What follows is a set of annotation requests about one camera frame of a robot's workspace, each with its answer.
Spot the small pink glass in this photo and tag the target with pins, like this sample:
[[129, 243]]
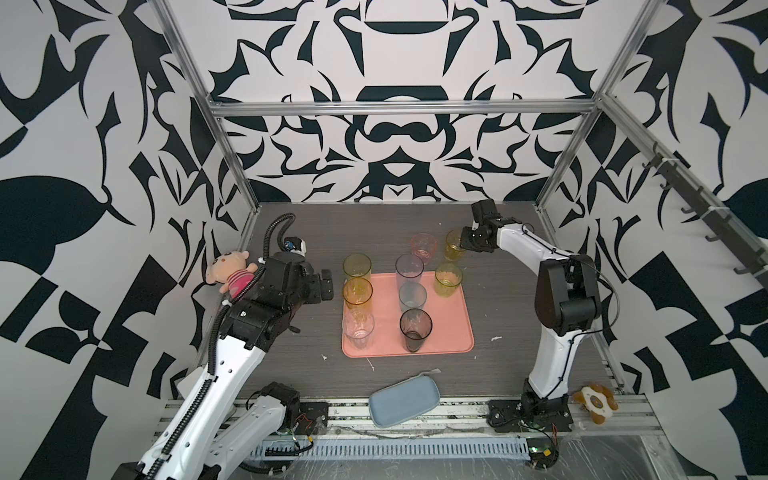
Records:
[[424, 246]]

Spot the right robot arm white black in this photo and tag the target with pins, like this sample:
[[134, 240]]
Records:
[[567, 301]]

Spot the pink plastic tray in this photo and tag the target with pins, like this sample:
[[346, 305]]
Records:
[[451, 334]]

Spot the tall amber glass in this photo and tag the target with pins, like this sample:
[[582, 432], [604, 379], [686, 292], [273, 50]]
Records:
[[358, 295]]

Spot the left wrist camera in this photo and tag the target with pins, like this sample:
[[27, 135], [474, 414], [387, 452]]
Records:
[[295, 245]]

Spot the teal frosted cup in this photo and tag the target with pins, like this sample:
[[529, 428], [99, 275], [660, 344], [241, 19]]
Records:
[[412, 295]]

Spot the orange white plush toy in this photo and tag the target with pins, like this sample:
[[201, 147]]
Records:
[[598, 401]]

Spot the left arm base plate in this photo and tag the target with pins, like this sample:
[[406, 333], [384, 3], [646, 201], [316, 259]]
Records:
[[312, 418]]

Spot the small green circuit board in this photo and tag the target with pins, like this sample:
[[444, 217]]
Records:
[[543, 455]]

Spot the pink plush doll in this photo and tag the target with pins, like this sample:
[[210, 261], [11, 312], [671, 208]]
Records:
[[233, 272]]

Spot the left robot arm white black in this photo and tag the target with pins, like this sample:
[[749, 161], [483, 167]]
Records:
[[197, 443]]

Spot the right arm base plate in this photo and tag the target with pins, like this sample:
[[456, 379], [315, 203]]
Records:
[[506, 416]]

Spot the tall green glass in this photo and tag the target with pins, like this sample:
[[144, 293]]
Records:
[[357, 265]]

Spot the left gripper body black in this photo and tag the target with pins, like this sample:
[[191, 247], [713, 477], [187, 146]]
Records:
[[307, 289]]

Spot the wall hook rail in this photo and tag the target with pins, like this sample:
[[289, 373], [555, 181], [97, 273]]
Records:
[[703, 205]]

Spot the clear stemmed glass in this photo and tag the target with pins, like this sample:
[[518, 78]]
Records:
[[358, 328]]

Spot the white cable duct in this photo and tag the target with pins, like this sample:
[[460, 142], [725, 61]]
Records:
[[398, 449]]

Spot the tall blue glass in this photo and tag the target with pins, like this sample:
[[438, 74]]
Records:
[[408, 269]]

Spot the small yellow glass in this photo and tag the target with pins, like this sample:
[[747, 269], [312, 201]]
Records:
[[453, 250]]

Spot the tall dark grey glass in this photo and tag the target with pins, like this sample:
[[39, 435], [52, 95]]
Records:
[[415, 326]]

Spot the small green glass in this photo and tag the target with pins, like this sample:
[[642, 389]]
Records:
[[448, 278]]

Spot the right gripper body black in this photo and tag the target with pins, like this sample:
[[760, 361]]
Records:
[[472, 240]]

